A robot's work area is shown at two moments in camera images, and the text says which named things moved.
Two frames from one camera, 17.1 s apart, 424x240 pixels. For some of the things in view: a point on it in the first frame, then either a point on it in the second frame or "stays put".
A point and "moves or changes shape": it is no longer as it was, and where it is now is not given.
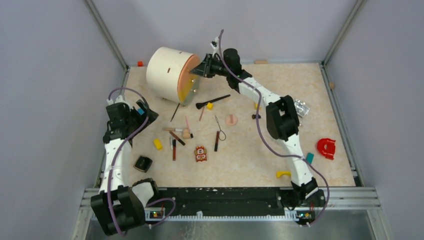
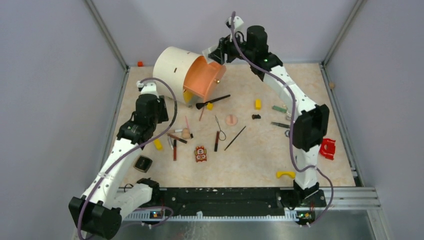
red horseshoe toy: (326, 147) stays put
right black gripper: (204, 68) -> (224, 49)
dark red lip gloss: (216, 141) stays put
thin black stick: (175, 111) -> (234, 138)
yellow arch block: (279, 173) stays put
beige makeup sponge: (186, 135) stays put
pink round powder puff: (231, 119) stays put
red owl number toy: (201, 154) stays put
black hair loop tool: (219, 127) stays put
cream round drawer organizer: (168, 75) moves or changes shape
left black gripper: (145, 119) -> (161, 105)
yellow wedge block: (158, 144) stays put
